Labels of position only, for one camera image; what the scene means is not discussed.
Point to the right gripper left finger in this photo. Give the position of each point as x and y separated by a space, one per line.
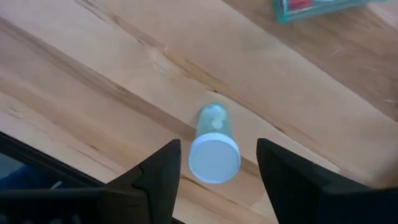
163 186

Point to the blue fabric item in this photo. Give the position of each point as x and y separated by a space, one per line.
25 179

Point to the clear vial with red pill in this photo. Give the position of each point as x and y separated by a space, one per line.
311 11

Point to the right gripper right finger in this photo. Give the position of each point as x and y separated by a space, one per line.
287 186

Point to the small green pill bottle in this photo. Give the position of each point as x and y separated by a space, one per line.
214 158

